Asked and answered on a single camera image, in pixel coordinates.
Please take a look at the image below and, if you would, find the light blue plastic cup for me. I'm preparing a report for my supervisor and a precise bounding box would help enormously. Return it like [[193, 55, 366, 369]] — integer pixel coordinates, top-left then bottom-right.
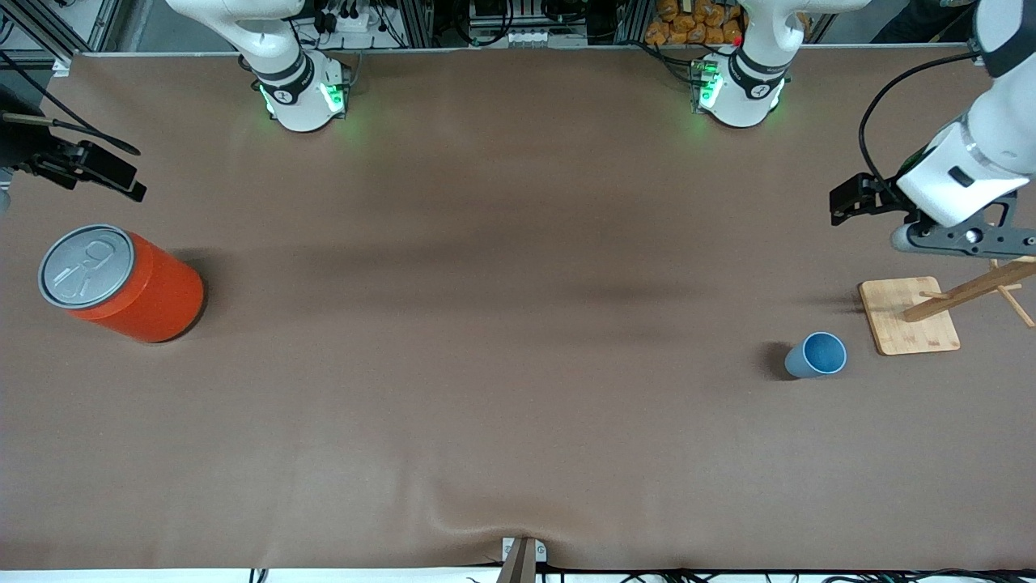
[[783, 331, 847, 380]]

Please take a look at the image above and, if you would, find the wooden cup rack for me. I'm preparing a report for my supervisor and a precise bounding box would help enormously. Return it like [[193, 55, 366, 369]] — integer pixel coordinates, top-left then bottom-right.
[[858, 255, 1036, 357]]

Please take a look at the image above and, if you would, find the orange can-shaped container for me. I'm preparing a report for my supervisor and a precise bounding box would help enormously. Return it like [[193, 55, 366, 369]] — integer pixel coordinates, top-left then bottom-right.
[[38, 224, 206, 344]]

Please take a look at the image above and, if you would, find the orange snack bag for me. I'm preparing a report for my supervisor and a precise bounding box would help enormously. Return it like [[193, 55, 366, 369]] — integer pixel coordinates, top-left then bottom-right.
[[645, 0, 745, 46]]

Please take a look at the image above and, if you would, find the white power strip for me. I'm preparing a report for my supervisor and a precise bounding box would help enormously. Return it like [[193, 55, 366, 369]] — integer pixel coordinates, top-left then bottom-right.
[[317, 4, 397, 35]]

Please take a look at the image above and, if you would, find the white connector strip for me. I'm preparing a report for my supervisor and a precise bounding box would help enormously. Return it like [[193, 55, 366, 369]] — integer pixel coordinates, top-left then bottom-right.
[[503, 29, 589, 47]]

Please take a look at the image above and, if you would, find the brown table cover mat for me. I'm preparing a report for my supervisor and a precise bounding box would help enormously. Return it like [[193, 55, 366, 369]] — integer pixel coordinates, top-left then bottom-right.
[[0, 45, 1036, 572]]

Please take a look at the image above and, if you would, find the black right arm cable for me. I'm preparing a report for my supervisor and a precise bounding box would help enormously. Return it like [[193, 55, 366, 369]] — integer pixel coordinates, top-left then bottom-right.
[[0, 49, 142, 156]]

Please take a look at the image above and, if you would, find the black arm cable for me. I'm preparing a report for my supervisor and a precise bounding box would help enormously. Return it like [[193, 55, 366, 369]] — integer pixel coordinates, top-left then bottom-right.
[[0, 49, 142, 156], [858, 50, 984, 187]]

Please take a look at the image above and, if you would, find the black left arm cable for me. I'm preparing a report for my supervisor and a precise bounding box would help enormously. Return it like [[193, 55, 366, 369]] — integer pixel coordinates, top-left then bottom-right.
[[858, 50, 984, 187]]

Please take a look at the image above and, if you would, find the aluminium frame rail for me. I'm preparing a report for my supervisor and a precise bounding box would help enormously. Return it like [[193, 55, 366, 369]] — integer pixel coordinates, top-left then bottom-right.
[[0, 0, 122, 67]]

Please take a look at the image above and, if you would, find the grey metal table bracket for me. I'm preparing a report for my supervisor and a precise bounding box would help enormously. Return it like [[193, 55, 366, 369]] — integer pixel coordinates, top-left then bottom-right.
[[498, 537, 548, 583]]

